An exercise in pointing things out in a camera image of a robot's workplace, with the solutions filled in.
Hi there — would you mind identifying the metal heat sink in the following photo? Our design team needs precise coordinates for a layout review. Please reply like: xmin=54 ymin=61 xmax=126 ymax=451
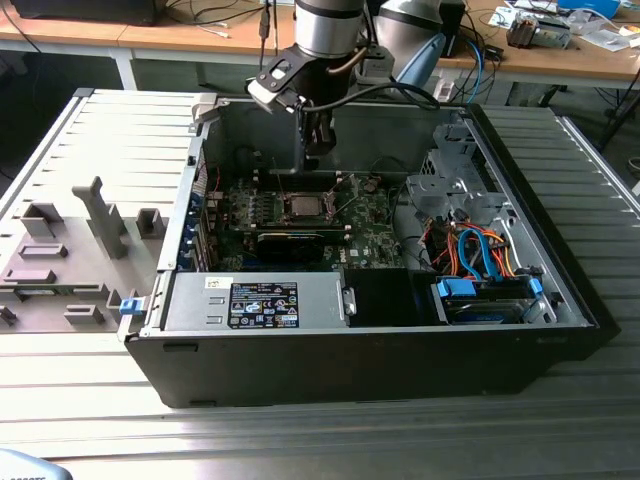
xmin=507 ymin=12 xmax=574 ymax=50

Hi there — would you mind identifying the metal drive cage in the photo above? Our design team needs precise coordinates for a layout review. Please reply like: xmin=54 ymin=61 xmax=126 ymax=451
xmin=404 ymin=122 xmax=506 ymax=221

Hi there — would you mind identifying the black upright box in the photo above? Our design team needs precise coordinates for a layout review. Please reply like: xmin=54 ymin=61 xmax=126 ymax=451
xmin=439 ymin=0 xmax=467 ymax=57

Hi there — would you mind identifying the blue box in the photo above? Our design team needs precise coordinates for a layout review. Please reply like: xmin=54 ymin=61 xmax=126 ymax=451
xmin=557 ymin=0 xmax=621 ymax=16

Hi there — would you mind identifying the grey rounded device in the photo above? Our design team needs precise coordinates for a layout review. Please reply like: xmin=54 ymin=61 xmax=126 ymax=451
xmin=0 ymin=448 xmax=69 ymax=480

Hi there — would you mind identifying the black camera cable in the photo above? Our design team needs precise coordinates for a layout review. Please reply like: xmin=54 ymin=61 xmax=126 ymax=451
xmin=304 ymin=81 xmax=441 ymax=112

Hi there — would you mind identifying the green motherboard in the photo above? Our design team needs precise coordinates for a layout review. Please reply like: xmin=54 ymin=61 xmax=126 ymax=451
xmin=207 ymin=172 xmax=407 ymax=274

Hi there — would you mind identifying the blue wire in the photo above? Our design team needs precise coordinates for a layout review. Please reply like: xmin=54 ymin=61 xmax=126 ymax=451
xmin=457 ymin=227 xmax=496 ymax=281

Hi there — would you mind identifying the wooden desk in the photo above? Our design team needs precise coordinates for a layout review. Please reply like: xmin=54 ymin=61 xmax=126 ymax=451
xmin=0 ymin=0 xmax=311 ymax=91
xmin=434 ymin=0 xmax=640 ymax=109

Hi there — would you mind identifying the grey parts rack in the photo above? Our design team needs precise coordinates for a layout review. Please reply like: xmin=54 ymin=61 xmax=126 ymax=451
xmin=0 ymin=175 xmax=169 ymax=334

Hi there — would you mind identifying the hard disk in blue carrier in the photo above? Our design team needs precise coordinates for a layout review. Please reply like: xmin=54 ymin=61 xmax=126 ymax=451
xmin=432 ymin=277 xmax=544 ymax=326

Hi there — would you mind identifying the grey power supply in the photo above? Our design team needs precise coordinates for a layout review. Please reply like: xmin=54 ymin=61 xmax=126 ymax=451
xmin=162 ymin=272 xmax=359 ymax=332

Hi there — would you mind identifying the metal locking lever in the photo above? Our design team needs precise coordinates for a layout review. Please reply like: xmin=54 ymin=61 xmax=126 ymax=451
xmin=272 ymin=155 xmax=289 ymax=204

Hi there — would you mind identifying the CPU socket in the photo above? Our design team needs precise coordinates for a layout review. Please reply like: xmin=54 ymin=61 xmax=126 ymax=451
xmin=282 ymin=191 xmax=339 ymax=224

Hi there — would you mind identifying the silver-topped CPU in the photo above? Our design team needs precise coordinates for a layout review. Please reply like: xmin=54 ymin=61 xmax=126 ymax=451
xmin=290 ymin=197 xmax=321 ymax=217

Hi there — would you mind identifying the black graphics card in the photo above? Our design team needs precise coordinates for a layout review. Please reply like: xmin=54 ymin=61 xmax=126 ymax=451
xmin=254 ymin=230 xmax=326 ymax=264

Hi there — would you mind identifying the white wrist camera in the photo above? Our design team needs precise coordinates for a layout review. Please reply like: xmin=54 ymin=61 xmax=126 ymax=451
xmin=244 ymin=55 xmax=307 ymax=114

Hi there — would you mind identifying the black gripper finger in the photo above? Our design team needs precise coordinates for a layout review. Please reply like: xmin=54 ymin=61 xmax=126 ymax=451
xmin=300 ymin=109 xmax=322 ymax=173
xmin=316 ymin=109 xmax=338 ymax=157

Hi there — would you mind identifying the black flat box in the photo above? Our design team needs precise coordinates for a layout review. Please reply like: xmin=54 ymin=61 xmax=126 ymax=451
xmin=9 ymin=0 xmax=161 ymax=27

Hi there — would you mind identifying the black PC case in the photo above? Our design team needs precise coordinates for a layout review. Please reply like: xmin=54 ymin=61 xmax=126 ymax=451
xmin=117 ymin=94 xmax=621 ymax=409

